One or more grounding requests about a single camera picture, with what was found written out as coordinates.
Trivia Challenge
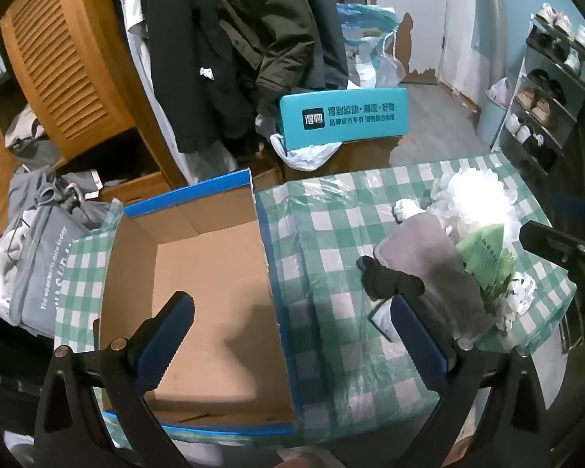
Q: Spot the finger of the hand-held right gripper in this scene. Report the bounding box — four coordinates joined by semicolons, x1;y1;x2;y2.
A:
519;221;582;265

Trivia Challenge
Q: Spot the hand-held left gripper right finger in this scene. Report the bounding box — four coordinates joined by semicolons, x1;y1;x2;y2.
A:
390;295;551;468

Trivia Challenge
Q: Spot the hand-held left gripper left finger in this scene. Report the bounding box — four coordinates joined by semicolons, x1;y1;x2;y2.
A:
34;291;196;468

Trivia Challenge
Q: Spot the blue-edged cardboard box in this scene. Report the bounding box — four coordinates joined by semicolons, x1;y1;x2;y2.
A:
95;168;305;437

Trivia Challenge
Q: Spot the white mesh bath pouf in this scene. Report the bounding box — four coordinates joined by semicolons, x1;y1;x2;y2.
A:
428;166;523;250

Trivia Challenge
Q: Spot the grey towel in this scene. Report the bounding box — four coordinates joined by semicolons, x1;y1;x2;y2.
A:
373;214;498;339

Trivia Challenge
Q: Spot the white flat packet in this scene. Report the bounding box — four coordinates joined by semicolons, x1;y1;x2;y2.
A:
369;300;401;342

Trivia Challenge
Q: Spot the green packet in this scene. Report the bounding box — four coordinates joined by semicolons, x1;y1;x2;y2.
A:
456;224;507;286

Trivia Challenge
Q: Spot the green checked tablecloth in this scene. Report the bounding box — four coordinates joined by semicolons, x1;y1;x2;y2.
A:
53;152;578;449

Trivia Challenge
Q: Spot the metal shoe rack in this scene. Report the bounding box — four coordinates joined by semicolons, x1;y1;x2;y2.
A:
490;2;585;176

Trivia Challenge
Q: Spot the light blue waste bin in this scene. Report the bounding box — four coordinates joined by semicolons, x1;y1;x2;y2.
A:
475;77;516;150

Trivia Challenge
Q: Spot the white rolled cloth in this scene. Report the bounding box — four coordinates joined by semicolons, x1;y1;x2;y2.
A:
394;198;428;225

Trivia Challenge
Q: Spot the group of shoes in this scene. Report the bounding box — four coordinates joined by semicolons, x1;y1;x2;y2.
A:
504;2;585;169

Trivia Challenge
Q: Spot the grey printed fabric bag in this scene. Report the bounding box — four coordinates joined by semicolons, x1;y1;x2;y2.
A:
0;166;124;338

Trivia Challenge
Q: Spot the plain brown cardboard box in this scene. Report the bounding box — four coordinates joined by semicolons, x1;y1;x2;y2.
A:
252;135;406;191

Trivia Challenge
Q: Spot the white door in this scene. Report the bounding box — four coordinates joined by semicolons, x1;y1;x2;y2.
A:
439;0;509;104

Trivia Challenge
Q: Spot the white plastic bag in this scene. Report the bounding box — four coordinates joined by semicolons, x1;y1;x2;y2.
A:
269;131;345;171

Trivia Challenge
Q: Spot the teal shoe box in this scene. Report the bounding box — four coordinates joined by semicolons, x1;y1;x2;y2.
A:
279;85;409;152

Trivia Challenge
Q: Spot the pile of clothes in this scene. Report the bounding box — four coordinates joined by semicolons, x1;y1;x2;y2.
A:
4;102;103;200

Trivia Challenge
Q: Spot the black hanging coat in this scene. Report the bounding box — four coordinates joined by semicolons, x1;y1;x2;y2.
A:
146;0;274;157

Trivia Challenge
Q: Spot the blue plastic bag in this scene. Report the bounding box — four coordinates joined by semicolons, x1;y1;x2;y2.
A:
336;2;408;91

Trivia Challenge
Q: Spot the wooden louvred cabinet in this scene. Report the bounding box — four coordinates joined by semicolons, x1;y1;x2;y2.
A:
0;0;187;241

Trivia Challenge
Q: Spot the olive hanging jacket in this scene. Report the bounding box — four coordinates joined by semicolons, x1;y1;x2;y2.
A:
205;0;323;122

